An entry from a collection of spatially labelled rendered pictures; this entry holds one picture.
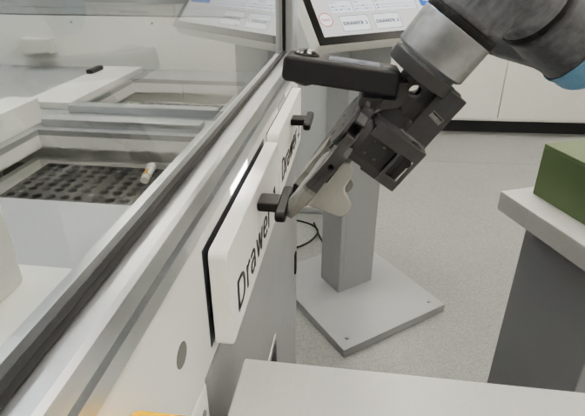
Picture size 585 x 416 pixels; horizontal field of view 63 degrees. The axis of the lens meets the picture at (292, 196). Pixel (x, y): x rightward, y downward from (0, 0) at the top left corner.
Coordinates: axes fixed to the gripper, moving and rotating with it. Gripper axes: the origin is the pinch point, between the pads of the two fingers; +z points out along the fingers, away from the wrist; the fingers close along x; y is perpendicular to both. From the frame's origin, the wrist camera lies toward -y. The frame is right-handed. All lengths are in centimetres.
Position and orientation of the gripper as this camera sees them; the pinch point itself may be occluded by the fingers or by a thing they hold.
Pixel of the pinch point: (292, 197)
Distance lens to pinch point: 54.9
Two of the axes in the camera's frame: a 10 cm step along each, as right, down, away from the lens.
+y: 8.1, 5.6, 1.6
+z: -5.7, 7.0, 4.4
